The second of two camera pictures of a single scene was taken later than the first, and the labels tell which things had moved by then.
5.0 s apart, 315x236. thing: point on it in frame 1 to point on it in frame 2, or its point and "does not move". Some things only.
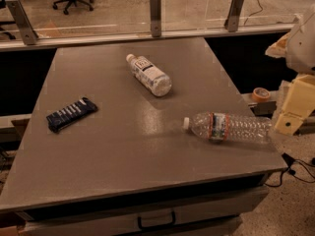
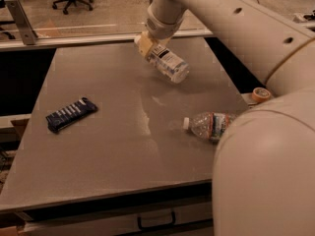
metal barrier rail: x=31 y=43 does not move
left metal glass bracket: x=29 y=32 does not move
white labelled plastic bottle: x=150 y=75 to x=166 y=61
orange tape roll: x=260 y=94 does not move
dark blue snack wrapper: x=71 y=113 does not move
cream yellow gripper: x=304 y=46 to x=162 y=28
